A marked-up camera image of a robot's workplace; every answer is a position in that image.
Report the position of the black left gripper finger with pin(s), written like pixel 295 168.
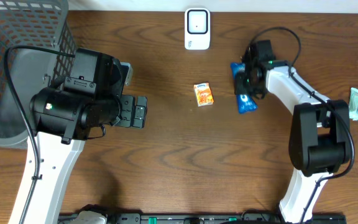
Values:
pixel 127 109
pixel 140 112

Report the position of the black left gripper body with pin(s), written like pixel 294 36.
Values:
pixel 124 111

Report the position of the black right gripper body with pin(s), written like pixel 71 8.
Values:
pixel 247 79

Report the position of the blue Oreo cookie pack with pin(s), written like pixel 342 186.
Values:
pixel 244 102

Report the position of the orange tissue pack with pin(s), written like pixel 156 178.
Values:
pixel 203 94

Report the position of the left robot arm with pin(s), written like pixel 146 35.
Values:
pixel 59 120

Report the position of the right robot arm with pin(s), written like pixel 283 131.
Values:
pixel 320 141

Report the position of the grey plastic mesh basket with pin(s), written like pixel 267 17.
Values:
pixel 43 48

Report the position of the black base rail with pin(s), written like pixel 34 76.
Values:
pixel 95 214

